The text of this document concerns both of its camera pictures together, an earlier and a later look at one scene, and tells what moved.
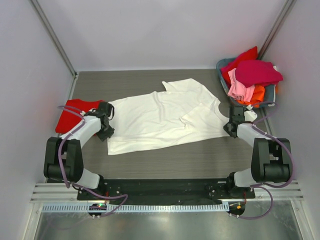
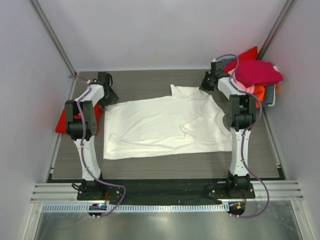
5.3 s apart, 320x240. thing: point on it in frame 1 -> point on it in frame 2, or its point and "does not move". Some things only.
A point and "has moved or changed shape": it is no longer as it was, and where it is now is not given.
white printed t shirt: x=186 y=109 has moved or changed shape
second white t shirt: x=275 y=67 does not move
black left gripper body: x=105 y=132 -> x=109 y=99
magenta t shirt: x=253 y=72 does not move
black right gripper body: x=229 y=128 -> x=207 y=81
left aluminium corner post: x=42 y=17 does not move
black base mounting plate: x=163 y=190 does not move
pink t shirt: x=238 y=89 does not move
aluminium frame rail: x=50 y=192 does not move
